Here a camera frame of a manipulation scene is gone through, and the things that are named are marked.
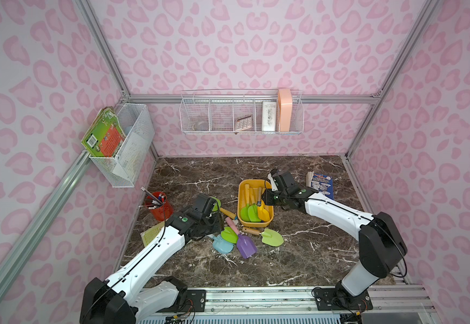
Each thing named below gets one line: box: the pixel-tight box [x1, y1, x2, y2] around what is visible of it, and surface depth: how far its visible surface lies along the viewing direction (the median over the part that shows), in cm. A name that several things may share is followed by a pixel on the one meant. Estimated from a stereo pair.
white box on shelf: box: [261, 101, 277, 132], surface depth 95 cm
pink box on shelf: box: [277, 88, 293, 132], surface depth 84 cm
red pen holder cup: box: [145, 191, 174, 222], surface depth 93 cm
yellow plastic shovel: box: [257, 199, 271, 223], surface depth 95 cm
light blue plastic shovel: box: [206, 233, 235, 255], surface depth 88 cm
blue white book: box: [310, 172, 334, 200], surface depth 106 cm
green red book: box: [81, 105, 127, 158], surface depth 73 cm
